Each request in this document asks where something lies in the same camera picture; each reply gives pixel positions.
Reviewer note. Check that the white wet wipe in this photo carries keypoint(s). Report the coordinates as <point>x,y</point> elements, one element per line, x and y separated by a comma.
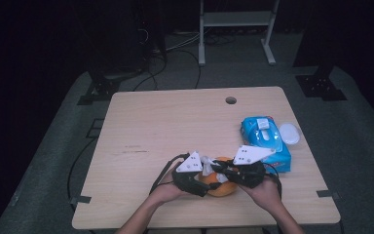
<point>207,165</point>

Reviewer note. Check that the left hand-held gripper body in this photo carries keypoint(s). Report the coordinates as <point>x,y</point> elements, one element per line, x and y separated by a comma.
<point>188,182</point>

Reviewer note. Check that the blue wet wipe pack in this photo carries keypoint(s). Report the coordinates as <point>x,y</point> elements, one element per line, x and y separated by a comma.
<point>263,133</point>

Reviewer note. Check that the person's left hand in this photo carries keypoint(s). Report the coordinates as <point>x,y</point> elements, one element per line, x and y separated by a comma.
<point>167,193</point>

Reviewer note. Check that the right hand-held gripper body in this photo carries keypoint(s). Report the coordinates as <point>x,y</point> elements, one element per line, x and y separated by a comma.
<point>248,174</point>

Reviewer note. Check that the person's right hand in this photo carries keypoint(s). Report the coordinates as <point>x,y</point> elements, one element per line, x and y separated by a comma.
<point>266,195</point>

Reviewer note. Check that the black stand base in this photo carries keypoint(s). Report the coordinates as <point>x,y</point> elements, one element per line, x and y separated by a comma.
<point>100,87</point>
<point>321,86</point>

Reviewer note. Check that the white metal stand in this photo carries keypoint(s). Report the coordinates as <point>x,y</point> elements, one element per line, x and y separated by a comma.
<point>233,19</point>

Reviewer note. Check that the orange plush toy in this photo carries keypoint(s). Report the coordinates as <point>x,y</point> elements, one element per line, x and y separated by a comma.
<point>219,190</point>

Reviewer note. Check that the grey tape strip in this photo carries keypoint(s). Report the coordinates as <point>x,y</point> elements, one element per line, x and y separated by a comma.
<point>328,194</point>
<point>80,199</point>

